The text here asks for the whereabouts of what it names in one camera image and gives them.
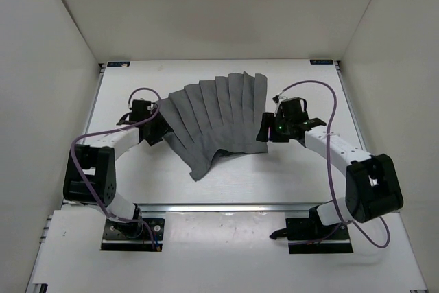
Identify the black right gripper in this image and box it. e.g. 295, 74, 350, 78
257, 113, 292, 143

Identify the grey pleated skirt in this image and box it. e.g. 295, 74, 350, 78
161, 72, 268, 181

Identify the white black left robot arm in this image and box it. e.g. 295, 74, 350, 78
63, 99, 171, 237

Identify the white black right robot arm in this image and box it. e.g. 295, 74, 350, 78
257, 97, 404, 239

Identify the blue label sticker left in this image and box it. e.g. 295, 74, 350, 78
106, 61, 130, 67

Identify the blue label sticker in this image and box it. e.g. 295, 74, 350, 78
309, 59, 334, 65
106, 61, 130, 67

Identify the blue label sticker right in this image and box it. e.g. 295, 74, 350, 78
309, 59, 334, 65

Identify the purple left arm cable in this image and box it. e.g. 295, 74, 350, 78
70, 87, 162, 252

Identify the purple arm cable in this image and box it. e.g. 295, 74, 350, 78
274, 80, 390, 249
70, 87, 162, 252

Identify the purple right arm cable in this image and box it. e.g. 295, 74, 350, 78
274, 80, 390, 249

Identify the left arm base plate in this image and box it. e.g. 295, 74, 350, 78
100, 216, 165, 253

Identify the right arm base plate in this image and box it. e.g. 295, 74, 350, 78
270, 218, 353, 255

